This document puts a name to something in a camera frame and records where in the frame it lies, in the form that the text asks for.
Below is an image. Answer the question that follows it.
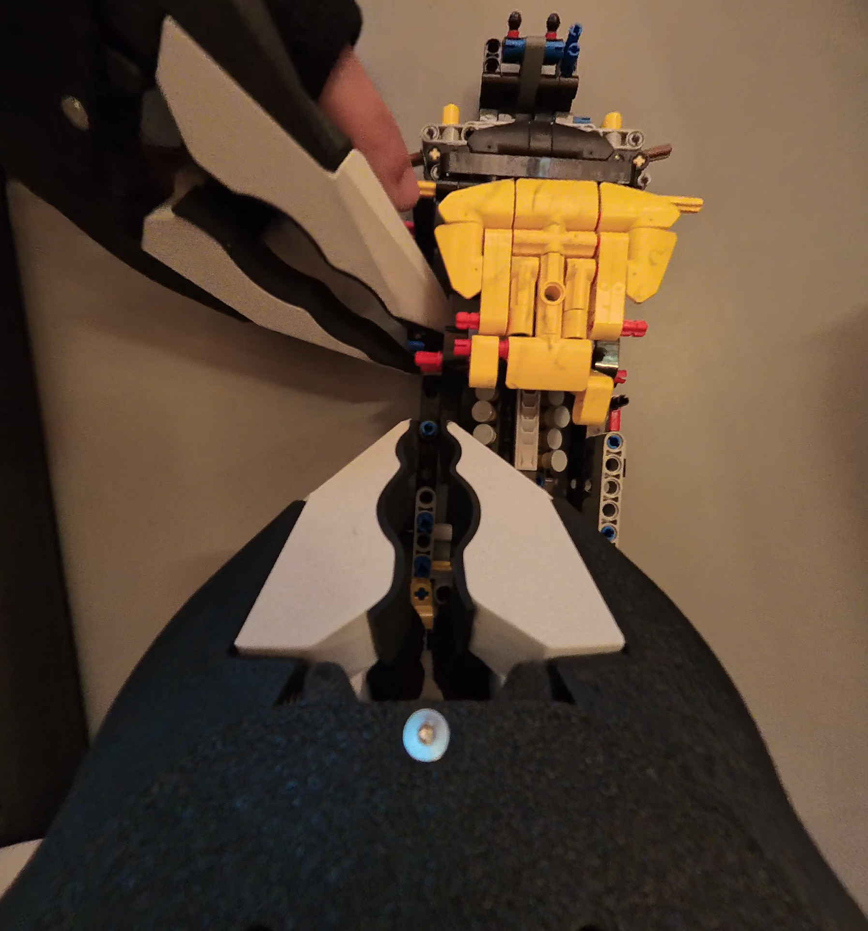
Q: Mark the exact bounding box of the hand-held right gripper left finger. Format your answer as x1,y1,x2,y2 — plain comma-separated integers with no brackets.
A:
234,418,414,698

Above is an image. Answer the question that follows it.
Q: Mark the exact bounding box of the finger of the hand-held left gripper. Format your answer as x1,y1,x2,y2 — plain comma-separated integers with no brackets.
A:
155,15,451,330
140,206,422,373

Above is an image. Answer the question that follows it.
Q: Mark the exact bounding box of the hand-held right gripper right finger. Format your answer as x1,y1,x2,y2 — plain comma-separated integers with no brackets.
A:
444,422,626,682

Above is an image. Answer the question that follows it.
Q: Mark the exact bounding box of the yellow black brick car chassis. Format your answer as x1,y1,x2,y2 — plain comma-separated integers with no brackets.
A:
405,11,705,635

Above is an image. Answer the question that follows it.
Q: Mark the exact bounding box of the grey desk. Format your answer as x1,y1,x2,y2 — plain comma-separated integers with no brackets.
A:
5,0,868,931

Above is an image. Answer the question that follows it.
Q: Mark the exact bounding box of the black mesh chair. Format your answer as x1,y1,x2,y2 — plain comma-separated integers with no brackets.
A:
0,167,91,861

